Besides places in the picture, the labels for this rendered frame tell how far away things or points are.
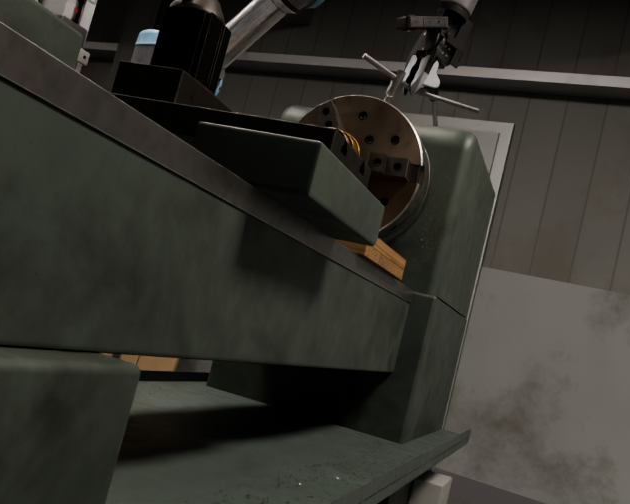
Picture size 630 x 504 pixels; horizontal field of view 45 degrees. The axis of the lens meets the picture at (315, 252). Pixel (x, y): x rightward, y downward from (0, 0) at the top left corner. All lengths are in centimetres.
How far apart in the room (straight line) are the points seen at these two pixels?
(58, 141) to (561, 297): 398
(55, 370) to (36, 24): 25
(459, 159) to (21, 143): 132
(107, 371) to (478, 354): 394
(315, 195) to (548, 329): 365
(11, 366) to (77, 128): 16
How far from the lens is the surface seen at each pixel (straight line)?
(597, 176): 452
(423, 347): 165
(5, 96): 48
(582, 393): 433
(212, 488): 88
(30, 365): 50
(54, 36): 61
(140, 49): 208
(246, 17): 209
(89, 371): 55
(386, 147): 158
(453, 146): 172
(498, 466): 441
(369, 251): 120
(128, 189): 59
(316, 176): 77
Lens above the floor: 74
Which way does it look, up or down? 5 degrees up
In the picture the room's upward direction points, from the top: 14 degrees clockwise
